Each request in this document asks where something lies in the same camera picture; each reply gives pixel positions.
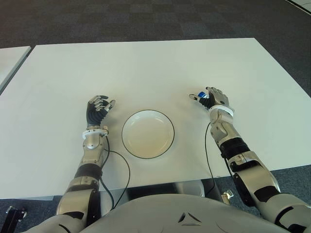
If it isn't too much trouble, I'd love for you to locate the white plate black rim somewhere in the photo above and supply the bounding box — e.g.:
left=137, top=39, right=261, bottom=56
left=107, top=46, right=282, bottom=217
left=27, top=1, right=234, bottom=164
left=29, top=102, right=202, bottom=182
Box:
left=121, top=109, right=175, bottom=160

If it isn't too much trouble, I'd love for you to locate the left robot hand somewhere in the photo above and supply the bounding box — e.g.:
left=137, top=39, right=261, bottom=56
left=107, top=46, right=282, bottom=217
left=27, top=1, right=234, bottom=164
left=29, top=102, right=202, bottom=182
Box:
left=86, top=95, right=116, bottom=127

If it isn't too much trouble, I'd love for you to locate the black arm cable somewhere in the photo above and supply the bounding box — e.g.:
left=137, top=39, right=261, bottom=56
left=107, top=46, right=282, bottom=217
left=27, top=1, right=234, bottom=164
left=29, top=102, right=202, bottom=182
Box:
left=98, top=131, right=131, bottom=211
left=205, top=120, right=217, bottom=197

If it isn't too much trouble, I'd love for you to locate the grey round table base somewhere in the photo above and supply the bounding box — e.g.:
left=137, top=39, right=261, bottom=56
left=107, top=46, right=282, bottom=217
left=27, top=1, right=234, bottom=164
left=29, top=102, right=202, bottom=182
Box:
left=174, top=181, right=206, bottom=198

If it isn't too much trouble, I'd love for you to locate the grey robot torso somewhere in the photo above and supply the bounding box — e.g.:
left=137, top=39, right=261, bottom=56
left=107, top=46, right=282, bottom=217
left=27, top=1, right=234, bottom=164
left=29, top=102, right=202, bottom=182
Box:
left=24, top=193, right=287, bottom=233

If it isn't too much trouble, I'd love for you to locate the black metal bracket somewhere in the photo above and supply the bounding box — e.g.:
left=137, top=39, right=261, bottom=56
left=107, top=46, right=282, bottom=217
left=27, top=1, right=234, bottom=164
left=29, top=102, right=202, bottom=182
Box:
left=4, top=206, right=27, bottom=233

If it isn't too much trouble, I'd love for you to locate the white side table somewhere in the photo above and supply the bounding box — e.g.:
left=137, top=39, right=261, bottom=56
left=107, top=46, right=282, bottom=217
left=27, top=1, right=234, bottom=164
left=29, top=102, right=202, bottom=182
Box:
left=0, top=46, right=32, bottom=94

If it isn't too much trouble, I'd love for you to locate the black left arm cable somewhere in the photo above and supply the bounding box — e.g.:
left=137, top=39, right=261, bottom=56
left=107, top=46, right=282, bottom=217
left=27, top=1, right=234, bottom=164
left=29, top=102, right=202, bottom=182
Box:
left=98, top=131, right=131, bottom=211

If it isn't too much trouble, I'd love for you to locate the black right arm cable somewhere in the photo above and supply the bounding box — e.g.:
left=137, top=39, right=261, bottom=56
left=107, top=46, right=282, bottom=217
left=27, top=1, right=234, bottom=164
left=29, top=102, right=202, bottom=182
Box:
left=205, top=120, right=217, bottom=197

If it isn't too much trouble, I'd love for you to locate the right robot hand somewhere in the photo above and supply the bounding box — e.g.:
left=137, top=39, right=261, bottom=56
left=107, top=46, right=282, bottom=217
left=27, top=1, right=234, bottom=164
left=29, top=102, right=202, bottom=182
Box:
left=188, top=86, right=230, bottom=111

